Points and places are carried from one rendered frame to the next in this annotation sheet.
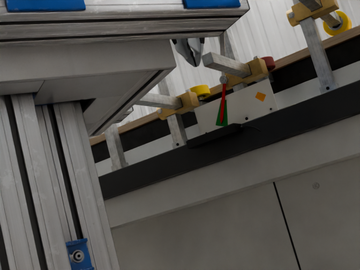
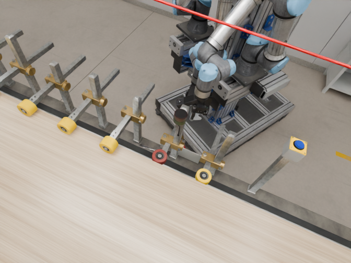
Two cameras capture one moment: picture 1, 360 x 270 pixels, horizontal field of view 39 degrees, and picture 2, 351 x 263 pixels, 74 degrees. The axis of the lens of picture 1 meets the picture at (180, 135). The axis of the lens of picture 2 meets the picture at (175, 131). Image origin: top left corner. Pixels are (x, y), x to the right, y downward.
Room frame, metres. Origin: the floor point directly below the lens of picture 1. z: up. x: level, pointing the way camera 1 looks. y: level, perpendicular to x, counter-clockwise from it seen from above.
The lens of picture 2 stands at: (2.19, -0.43, 1.99)
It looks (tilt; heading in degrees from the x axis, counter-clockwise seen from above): 54 degrees down; 164
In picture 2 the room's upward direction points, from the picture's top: 12 degrees clockwise
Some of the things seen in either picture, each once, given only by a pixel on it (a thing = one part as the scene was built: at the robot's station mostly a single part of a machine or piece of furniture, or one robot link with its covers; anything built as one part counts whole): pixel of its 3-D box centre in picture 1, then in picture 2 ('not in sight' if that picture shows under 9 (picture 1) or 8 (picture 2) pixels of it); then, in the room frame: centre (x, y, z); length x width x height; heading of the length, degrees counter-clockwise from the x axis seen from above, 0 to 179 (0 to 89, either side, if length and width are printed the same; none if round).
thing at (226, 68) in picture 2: not in sight; (220, 68); (1.37, -0.05, 1.30); 0.11 x 0.11 x 0.08; 31
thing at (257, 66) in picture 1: (244, 74); (172, 142); (1.48, -0.24, 0.85); 0.13 x 0.06 x 0.05; 61
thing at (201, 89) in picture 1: (201, 102); (201, 179); (1.72, -0.10, 0.85); 0.08 x 0.08 x 0.11
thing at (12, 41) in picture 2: not in sight; (26, 70); (1.01, -1.09, 0.93); 0.03 x 0.03 x 0.48; 61
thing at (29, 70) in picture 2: not in sight; (23, 68); (1.00, -1.11, 0.95); 0.13 x 0.06 x 0.05; 61
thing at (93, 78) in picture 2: not in sight; (99, 105); (1.25, -0.65, 0.90); 0.03 x 0.03 x 0.48; 61
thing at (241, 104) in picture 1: (234, 109); (179, 151); (1.49, -0.18, 0.75); 0.26 x 0.01 x 0.10; 61
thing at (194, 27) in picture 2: not in sight; (198, 22); (0.62, 0.01, 1.09); 0.15 x 0.15 x 0.10
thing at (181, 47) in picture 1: (182, 50); not in sight; (1.17, -0.06, 0.86); 0.06 x 0.03 x 0.09; 151
